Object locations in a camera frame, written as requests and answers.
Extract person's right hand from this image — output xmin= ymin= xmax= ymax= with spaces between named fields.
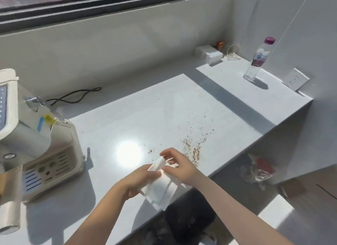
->
xmin=160 ymin=147 xmax=200 ymax=184

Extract person's left hand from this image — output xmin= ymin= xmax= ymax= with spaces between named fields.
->
xmin=119 ymin=163 xmax=162 ymax=199

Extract white paper tissue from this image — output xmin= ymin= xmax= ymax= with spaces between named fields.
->
xmin=140 ymin=157 xmax=188 ymax=211

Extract person's right forearm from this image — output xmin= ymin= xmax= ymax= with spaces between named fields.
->
xmin=192 ymin=171 xmax=295 ymax=245

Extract person's left forearm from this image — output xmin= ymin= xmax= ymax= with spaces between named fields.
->
xmin=64 ymin=184 xmax=129 ymax=245

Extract scattered brown coffee grounds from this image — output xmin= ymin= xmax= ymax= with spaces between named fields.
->
xmin=147 ymin=91 xmax=214 ymax=161

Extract crumpled plastic trash bag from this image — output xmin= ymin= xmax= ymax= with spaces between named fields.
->
xmin=236 ymin=154 xmax=277 ymax=191

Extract white small box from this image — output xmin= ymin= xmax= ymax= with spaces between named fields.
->
xmin=205 ymin=51 xmax=222 ymax=66

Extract cream espresso coffee machine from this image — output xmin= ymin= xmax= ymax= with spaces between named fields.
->
xmin=0 ymin=68 xmax=86 ymax=202

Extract white flat box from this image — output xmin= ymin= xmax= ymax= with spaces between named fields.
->
xmin=195 ymin=45 xmax=215 ymax=57

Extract clear plastic wrapper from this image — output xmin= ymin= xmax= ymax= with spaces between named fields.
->
xmin=227 ymin=44 xmax=242 ymax=61

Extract clear plastic water bottle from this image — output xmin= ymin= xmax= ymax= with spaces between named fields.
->
xmin=243 ymin=37 xmax=276 ymax=82

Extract black power cable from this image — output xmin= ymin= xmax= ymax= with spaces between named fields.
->
xmin=45 ymin=87 xmax=102 ymax=106

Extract cream portafilter handle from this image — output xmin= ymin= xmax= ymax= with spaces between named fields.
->
xmin=0 ymin=166 xmax=23 ymax=233

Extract white wall socket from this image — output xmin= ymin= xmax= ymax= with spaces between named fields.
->
xmin=282 ymin=68 xmax=310 ymax=92

